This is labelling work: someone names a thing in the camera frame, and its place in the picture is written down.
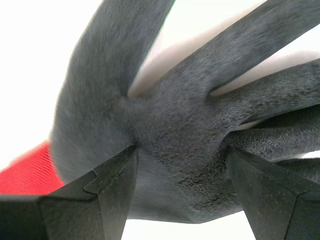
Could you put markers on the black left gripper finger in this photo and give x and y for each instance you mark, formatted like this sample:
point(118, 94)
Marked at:
point(75, 215)
point(275, 200)

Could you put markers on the grey glove with red cuff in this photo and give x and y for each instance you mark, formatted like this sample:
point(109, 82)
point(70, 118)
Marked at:
point(175, 125)

